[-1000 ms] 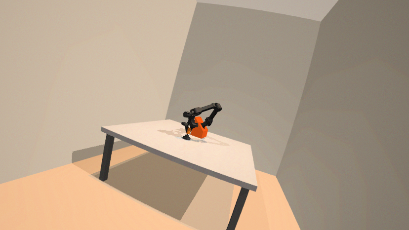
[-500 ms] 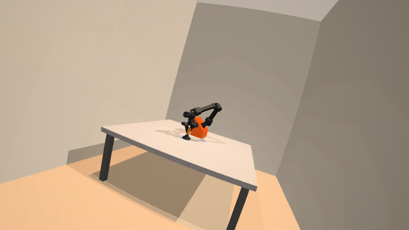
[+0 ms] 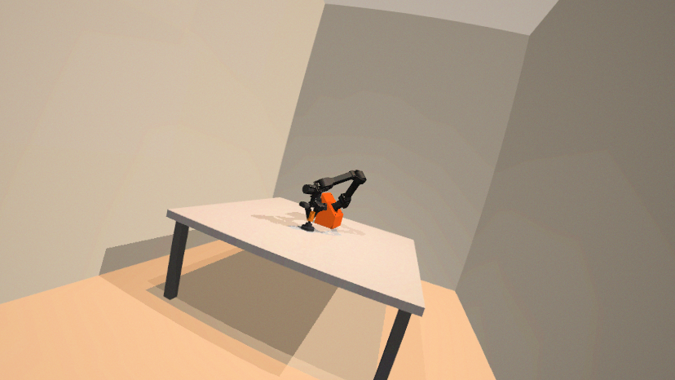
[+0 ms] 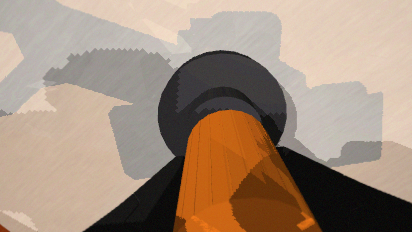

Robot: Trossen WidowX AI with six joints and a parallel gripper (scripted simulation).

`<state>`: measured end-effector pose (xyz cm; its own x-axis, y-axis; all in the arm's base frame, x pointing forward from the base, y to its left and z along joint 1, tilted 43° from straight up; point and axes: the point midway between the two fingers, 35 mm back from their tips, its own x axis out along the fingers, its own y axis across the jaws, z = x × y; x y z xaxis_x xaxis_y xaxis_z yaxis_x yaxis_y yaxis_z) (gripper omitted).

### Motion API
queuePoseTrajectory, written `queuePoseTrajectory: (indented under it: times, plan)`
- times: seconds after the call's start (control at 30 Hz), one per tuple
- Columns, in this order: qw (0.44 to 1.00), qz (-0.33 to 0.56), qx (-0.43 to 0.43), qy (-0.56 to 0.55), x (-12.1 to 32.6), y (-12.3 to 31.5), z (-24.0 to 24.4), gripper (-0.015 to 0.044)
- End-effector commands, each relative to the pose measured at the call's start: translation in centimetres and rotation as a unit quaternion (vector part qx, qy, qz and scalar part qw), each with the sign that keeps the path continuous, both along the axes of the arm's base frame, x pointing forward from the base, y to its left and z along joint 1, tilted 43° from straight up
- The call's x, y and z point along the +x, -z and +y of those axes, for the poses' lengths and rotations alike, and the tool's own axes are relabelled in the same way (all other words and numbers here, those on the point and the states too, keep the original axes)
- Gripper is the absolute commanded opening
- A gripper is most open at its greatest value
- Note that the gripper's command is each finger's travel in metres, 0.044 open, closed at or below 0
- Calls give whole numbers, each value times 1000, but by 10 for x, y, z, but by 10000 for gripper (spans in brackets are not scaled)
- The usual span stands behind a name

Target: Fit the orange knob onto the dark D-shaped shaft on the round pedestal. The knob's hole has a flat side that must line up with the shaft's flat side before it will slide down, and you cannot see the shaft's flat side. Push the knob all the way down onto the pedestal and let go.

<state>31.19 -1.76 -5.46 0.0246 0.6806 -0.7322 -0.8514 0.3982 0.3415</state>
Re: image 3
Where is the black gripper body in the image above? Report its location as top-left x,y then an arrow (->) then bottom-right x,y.
299,195 -> 321,209

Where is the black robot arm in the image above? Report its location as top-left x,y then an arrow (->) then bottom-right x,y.
302,170 -> 367,211

